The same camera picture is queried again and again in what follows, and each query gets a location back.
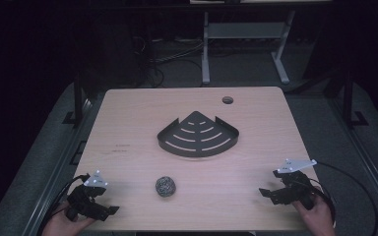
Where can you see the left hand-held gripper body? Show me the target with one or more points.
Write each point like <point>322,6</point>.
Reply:
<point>82,199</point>

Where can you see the person's right hand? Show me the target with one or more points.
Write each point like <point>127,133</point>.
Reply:
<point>315,218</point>

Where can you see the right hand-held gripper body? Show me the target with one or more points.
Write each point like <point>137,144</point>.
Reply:
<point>295,187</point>

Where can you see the person's left hand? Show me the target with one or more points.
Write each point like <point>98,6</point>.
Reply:
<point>62,224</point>

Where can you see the black metal post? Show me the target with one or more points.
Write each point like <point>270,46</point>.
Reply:
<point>348,98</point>
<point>77,98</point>

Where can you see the grey metal stand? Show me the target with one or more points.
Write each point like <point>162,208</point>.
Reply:
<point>242,31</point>

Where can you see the black metal corner shelf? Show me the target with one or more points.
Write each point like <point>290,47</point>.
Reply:
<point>197,141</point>

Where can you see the steel wool ball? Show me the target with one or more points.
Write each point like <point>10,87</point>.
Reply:
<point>165,187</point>

